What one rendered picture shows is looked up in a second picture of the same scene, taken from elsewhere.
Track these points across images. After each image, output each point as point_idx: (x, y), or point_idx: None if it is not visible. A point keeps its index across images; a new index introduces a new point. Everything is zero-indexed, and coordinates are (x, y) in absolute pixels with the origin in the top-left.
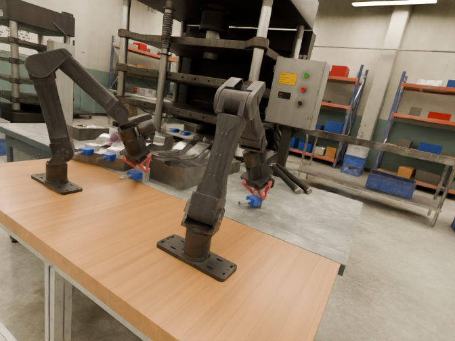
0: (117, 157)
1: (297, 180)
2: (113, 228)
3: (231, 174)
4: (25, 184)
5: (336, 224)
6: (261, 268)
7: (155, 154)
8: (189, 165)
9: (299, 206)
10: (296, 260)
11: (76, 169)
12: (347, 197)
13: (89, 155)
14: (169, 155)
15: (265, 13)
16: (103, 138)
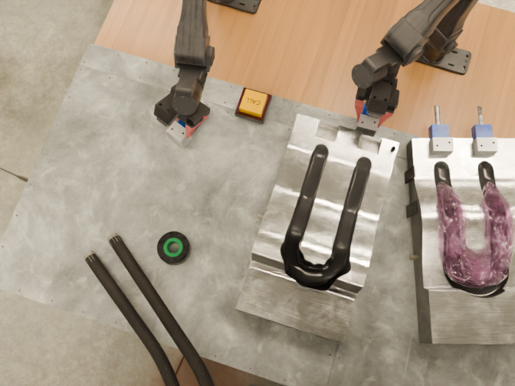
0: (425, 138)
1: (109, 278)
2: (310, 2)
3: (247, 269)
4: None
5: (73, 135)
6: (169, 4)
7: (372, 155)
8: (300, 135)
9: (117, 178)
10: (138, 30)
11: (461, 112)
12: (10, 289)
13: (471, 132)
14: (359, 187)
15: None
16: (514, 201)
